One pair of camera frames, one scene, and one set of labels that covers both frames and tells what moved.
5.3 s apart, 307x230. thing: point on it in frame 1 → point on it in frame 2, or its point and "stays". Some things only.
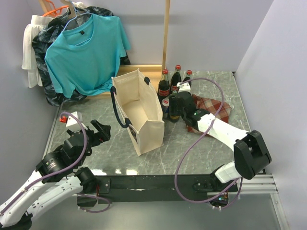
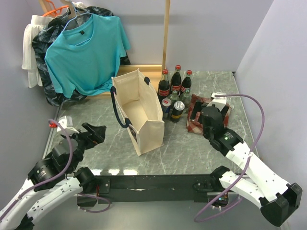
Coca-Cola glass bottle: (188, 77) stays
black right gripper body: (183, 114) → (206, 132)
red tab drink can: (165, 103) stays
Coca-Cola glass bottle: (176, 79) stays
